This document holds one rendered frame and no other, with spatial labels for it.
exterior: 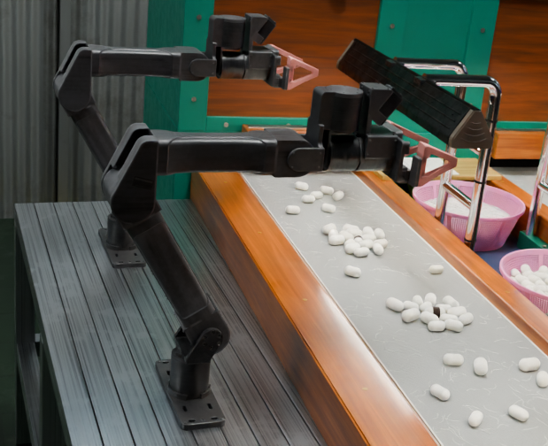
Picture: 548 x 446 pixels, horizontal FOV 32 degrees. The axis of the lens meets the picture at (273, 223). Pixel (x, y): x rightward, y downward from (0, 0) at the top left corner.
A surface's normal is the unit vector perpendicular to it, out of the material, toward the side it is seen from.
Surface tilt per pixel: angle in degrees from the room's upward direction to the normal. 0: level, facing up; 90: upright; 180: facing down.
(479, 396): 0
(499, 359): 0
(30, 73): 90
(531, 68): 90
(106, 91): 90
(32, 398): 0
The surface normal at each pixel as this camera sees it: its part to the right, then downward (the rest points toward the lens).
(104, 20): 0.32, 0.36
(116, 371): 0.09, -0.93
